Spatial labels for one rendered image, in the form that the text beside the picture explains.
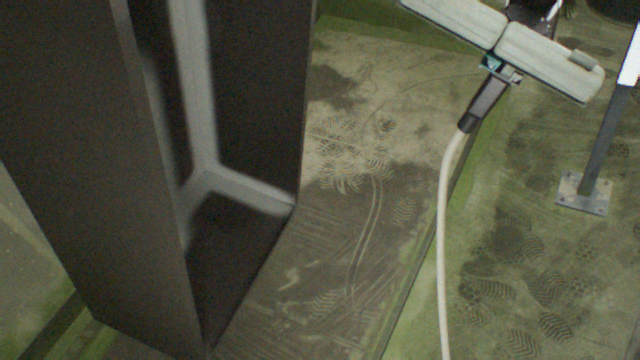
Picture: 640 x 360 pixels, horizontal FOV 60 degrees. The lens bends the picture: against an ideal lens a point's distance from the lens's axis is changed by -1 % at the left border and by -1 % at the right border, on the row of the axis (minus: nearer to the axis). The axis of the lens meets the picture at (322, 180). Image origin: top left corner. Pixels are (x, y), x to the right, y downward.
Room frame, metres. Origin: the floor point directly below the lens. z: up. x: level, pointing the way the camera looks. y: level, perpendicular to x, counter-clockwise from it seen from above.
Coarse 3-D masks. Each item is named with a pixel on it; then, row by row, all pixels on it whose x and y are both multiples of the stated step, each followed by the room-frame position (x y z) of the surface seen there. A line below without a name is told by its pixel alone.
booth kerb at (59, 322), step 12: (72, 300) 1.17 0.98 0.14; (60, 312) 1.12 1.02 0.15; (72, 312) 1.14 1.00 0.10; (48, 324) 1.07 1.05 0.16; (60, 324) 1.09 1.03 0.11; (36, 336) 1.02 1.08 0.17; (48, 336) 1.05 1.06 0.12; (60, 336) 1.07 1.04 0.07; (24, 348) 0.98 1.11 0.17; (36, 348) 1.00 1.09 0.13; (48, 348) 1.02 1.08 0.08
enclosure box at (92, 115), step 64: (0, 0) 0.63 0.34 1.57; (64, 0) 0.58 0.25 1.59; (128, 0) 1.11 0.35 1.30; (192, 0) 1.27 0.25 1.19; (256, 0) 1.18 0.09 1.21; (0, 64) 0.67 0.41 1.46; (64, 64) 0.61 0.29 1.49; (128, 64) 0.56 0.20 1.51; (192, 64) 1.30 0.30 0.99; (256, 64) 1.20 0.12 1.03; (0, 128) 0.73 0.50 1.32; (64, 128) 0.64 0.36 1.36; (128, 128) 0.58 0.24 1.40; (192, 128) 1.29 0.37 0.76; (256, 128) 1.22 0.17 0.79; (64, 192) 0.70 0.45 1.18; (128, 192) 0.61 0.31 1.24; (192, 192) 1.25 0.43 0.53; (256, 192) 1.24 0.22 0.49; (64, 256) 0.78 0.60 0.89; (128, 256) 0.66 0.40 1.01; (192, 256) 1.01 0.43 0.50; (256, 256) 1.00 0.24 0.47; (128, 320) 0.75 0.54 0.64; (192, 320) 0.63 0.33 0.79
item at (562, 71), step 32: (416, 0) 0.71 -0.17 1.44; (448, 0) 0.69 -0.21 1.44; (448, 32) 0.68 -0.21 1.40; (480, 32) 0.65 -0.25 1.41; (512, 32) 0.64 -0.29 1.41; (512, 64) 0.63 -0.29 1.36; (544, 64) 0.60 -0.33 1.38; (576, 64) 0.59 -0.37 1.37; (480, 96) 0.65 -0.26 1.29; (576, 96) 0.57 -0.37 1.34
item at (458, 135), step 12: (456, 132) 0.68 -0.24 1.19; (456, 144) 0.68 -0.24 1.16; (444, 156) 0.69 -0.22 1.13; (444, 168) 0.68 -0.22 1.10; (444, 180) 0.68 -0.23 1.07; (444, 192) 0.67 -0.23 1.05; (444, 204) 0.67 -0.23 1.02; (444, 216) 0.66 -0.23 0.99; (444, 228) 0.65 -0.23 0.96; (444, 240) 0.65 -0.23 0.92; (444, 276) 0.62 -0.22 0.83; (444, 288) 0.61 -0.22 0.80; (444, 300) 0.59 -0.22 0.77; (444, 312) 0.58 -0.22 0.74; (444, 324) 0.57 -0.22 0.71; (444, 336) 0.56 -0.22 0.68; (444, 348) 0.54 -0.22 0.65
